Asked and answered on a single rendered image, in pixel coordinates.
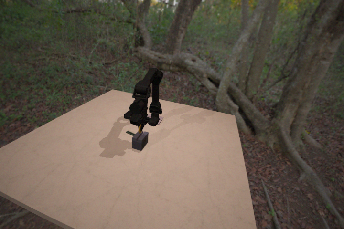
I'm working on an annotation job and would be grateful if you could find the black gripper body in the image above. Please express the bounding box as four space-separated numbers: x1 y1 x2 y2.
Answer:
124 107 159 126

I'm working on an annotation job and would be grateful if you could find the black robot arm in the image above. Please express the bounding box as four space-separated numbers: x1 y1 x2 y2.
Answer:
129 68 163 126

